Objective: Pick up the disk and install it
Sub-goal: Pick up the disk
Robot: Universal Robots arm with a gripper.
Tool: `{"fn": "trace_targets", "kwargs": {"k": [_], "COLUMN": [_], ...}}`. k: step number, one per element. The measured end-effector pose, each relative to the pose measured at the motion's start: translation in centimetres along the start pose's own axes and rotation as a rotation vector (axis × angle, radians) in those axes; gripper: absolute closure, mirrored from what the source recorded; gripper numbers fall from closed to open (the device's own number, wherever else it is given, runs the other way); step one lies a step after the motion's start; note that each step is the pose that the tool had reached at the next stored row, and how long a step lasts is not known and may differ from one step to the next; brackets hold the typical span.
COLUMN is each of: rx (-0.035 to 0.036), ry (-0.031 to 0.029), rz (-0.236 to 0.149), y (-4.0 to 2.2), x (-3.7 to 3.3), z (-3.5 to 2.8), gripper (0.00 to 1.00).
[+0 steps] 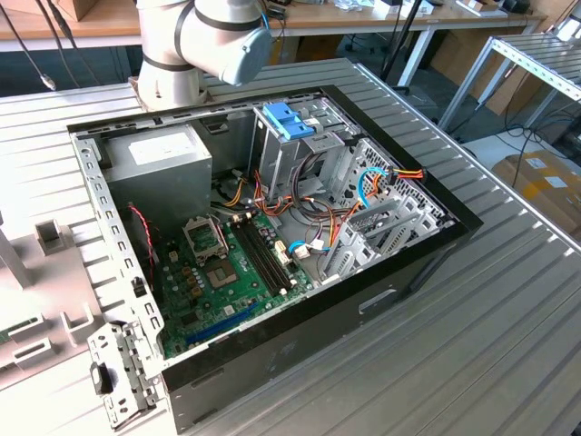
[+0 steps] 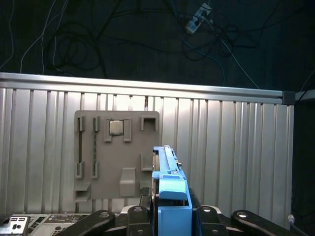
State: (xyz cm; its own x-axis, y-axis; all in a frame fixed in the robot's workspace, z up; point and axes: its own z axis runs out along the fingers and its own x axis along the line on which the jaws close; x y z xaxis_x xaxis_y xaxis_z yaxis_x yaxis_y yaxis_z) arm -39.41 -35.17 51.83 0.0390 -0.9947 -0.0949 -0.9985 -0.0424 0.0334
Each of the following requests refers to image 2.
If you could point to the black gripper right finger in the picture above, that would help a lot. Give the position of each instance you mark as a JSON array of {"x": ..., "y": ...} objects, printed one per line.
[{"x": 209, "y": 221}]

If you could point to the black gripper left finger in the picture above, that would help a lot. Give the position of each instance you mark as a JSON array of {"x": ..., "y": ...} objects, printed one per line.
[{"x": 139, "y": 221}]

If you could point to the hard disk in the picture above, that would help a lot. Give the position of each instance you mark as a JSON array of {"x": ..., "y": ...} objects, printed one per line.
[{"x": 172, "y": 189}]

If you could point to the grey parts rack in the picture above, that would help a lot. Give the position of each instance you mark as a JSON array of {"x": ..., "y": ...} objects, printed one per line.
[{"x": 110, "y": 157}]

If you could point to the silver rear port panel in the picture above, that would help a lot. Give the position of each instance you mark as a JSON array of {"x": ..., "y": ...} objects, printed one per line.
[{"x": 61, "y": 222}]

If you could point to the green RAM stick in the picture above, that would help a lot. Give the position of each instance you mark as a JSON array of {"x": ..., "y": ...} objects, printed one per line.
[{"x": 94, "y": 147}]

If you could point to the silver CPU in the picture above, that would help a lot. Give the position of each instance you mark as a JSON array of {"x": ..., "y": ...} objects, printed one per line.
[{"x": 116, "y": 127}]

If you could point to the black PC case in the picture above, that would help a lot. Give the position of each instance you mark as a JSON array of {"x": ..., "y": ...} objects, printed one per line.
[{"x": 14, "y": 222}]

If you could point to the white power strip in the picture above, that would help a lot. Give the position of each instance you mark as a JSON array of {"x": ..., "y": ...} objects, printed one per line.
[{"x": 197, "y": 20}]

